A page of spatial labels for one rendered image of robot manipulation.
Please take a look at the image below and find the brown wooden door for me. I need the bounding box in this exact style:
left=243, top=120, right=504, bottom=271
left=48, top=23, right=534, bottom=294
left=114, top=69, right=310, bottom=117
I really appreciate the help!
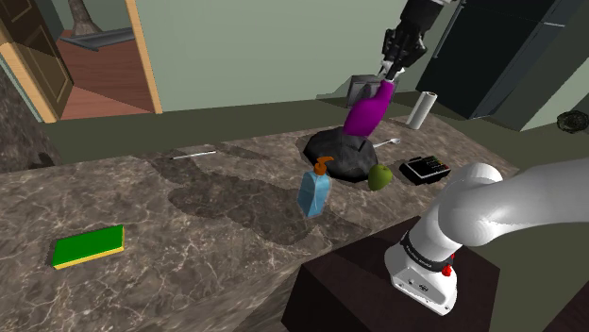
left=0, top=0, right=76, bottom=125

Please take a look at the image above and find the blue soap dispenser orange pump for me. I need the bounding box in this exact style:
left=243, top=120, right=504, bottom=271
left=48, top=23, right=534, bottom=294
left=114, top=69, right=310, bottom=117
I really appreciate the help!
left=296, top=156, right=336, bottom=219

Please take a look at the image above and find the purple bottle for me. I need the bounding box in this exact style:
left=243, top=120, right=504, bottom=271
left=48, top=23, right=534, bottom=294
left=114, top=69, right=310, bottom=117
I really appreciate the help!
left=342, top=78, right=396, bottom=138

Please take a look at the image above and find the white paper towel roll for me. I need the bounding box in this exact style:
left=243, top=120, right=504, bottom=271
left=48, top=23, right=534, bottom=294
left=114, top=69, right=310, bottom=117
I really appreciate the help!
left=405, top=91, right=439, bottom=131

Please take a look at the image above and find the black refrigerator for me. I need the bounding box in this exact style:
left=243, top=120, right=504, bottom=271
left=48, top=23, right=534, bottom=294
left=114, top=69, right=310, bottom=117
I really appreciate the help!
left=415, top=0, right=589, bottom=134

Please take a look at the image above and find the green and yellow sponge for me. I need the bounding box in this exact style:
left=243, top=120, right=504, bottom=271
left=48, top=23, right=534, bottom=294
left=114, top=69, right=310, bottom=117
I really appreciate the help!
left=50, top=224, right=126, bottom=271

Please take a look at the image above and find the dark robot stand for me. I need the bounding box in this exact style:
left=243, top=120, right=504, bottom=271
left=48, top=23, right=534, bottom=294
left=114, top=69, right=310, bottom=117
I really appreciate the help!
left=281, top=215, right=502, bottom=332

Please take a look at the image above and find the black calculator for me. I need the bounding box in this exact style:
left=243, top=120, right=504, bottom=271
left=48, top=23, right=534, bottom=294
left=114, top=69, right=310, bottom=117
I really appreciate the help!
left=397, top=155, right=452, bottom=187

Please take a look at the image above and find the grey metal box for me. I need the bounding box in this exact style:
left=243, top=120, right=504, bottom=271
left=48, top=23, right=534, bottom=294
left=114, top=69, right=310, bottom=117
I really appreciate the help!
left=347, top=74, right=401, bottom=109

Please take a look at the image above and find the dark round object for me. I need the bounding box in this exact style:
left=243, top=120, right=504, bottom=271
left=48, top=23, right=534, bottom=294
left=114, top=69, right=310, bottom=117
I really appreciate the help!
left=556, top=109, right=589, bottom=135

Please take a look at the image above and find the black round pan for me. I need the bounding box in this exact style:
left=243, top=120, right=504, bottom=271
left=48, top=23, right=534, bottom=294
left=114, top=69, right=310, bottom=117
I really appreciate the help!
left=302, top=126, right=379, bottom=184

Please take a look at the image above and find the green apple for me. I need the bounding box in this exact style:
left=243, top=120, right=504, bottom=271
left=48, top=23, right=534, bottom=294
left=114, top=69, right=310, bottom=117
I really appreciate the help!
left=367, top=164, right=395, bottom=192

